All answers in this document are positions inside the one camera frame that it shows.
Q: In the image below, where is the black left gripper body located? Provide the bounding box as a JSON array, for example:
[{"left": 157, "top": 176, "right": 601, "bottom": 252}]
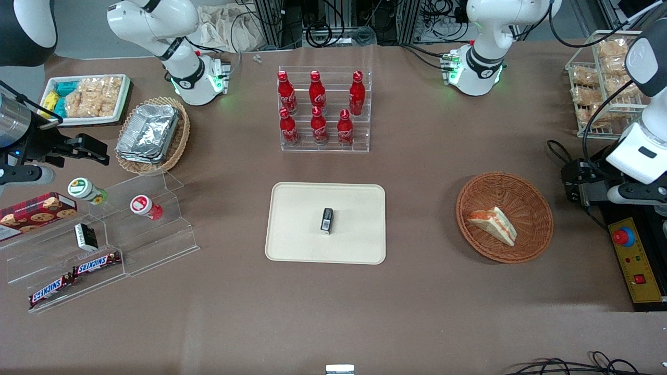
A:
[{"left": 580, "top": 166, "right": 624, "bottom": 209}]

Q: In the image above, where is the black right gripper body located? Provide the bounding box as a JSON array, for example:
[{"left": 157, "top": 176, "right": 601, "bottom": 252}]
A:
[{"left": 20, "top": 124, "right": 80, "bottom": 168}]

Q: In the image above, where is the triangle sandwich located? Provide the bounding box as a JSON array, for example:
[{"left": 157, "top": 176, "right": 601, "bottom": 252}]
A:
[{"left": 467, "top": 206, "right": 518, "bottom": 247}]

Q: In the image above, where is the white snack tray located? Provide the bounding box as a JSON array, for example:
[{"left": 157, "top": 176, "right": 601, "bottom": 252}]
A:
[{"left": 41, "top": 74, "right": 133, "bottom": 127}]

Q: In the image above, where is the brown wicker basket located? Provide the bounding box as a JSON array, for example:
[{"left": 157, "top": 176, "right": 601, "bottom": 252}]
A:
[{"left": 455, "top": 171, "right": 555, "bottom": 265}]

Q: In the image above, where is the light wicker basket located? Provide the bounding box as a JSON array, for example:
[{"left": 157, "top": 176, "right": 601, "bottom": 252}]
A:
[{"left": 114, "top": 96, "right": 191, "bottom": 176}]

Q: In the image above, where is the cream plastic tray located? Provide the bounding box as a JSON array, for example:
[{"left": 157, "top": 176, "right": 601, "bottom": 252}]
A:
[{"left": 264, "top": 181, "right": 387, "bottom": 266}]

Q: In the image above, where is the black countertop appliance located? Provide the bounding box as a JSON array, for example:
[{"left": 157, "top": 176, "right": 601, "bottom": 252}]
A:
[{"left": 573, "top": 146, "right": 667, "bottom": 313}]

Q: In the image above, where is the green sunflower lid jar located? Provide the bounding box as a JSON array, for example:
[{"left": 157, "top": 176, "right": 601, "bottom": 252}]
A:
[{"left": 67, "top": 177, "right": 109, "bottom": 206}]

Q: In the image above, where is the aluminium foil container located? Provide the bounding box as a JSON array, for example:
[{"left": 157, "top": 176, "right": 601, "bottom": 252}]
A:
[
  {"left": 116, "top": 148, "right": 176, "bottom": 165},
  {"left": 116, "top": 103, "right": 181, "bottom": 161}
]

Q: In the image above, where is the rice cracker bag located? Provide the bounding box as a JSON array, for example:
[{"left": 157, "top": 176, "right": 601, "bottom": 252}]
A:
[{"left": 65, "top": 76, "right": 123, "bottom": 118}]

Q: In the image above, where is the clear wrapped pastry pack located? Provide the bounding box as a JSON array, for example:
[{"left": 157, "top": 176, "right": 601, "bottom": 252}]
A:
[
  {"left": 599, "top": 55, "right": 632, "bottom": 77},
  {"left": 571, "top": 86, "right": 606, "bottom": 106},
  {"left": 577, "top": 104, "right": 611, "bottom": 129},
  {"left": 603, "top": 76, "right": 643, "bottom": 100},
  {"left": 571, "top": 66, "right": 600, "bottom": 89},
  {"left": 595, "top": 39, "right": 629, "bottom": 59}
]

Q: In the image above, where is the red strawberry lid jar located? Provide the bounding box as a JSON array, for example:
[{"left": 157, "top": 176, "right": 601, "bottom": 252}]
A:
[{"left": 129, "top": 194, "right": 164, "bottom": 221}]

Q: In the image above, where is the red tartan cookie box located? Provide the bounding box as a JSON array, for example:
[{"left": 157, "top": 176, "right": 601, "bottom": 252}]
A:
[{"left": 0, "top": 191, "right": 79, "bottom": 242}]

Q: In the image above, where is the black box white label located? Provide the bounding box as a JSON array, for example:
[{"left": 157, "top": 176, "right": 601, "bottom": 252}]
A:
[{"left": 73, "top": 222, "right": 100, "bottom": 252}]

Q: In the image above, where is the yellow emergency stop box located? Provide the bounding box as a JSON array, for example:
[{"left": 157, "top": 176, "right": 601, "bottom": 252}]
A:
[{"left": 608, "top": 217, "right": 666, "bottom": 305}]

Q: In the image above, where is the clear acrylic stepped shelf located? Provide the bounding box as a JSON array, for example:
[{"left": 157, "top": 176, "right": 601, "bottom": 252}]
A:
[{"left": 0, "top": 170, "right": 201, "bottom": 315}]

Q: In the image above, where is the snickers bar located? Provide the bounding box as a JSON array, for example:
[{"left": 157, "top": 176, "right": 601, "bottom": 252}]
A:
[
  {"left": 71, "top": 252, "right": 122, "bottom": 277},
  {"left": 28, "top": 273, "right": 77, "bottom": 308}
]

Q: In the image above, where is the beige cloth bag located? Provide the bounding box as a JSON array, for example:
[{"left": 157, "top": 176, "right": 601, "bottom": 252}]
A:
[{"left": 195, "top": 4, "right": 264, "bottom": 53}]

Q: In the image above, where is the red cola bottle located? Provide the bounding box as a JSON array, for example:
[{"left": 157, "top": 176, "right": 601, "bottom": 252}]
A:
[
  {"left": 279, "top": 107, "right": 301, "bottom": 147},
  {"left": 277, "top": 70, "right": 298, "bottom": 116},
  {"left": 348, "top": 70, "right": 367, "bottom": 117},
  {"left": 308, "top": 70, "right": 328, "bottom": 116},
  {"left": 310, "top": 106, "right": 329, "bottom": 146},
  {"left": 336, "top": 109, "right": 355, "bottom": 148}
]

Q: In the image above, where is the clear acrylic bottle rack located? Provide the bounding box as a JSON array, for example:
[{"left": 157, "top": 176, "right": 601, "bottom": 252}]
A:
[{"left": 277, "top": 66, "right": 374, "bottom": 153}]

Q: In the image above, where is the black power cable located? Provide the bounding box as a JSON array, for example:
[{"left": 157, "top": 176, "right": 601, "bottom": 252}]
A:
[{"left": 546, "top": 139, "right": 575, "bottom": 168}]

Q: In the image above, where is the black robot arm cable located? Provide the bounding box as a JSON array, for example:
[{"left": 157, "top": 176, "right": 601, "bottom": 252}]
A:
[
  {"left": 549, "top": 0, "right": 667, "bottom": 173},
  {"left": 0, "top": 80, "right": 64, "bottom": 126}
]

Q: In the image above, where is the white wire rack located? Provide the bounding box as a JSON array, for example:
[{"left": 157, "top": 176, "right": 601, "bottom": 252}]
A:
[{"left": 565, "top": 29, "right": 667, "bottom": 140}]

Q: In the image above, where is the black loose cable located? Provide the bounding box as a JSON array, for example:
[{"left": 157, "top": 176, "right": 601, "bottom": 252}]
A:
[
  {"left": 588, "top": 351, "right": 648, "bottom": 375},
  {"left": 502, "top": 357, "right": 592, "bottom": 375}
]

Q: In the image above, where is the aluminium frame post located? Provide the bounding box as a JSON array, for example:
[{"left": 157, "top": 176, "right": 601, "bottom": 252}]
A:
[
  {"left": 254, "top": 0, "right": 285, "bottom": 51},
  {"left": 398, "top": 0, "right": 423, "bottom": 45}
]

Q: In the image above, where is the coiled black cable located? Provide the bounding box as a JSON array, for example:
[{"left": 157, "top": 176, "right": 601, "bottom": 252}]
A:
[{"left": 304, "top": 20, "right": 335, "bottom": 48}]

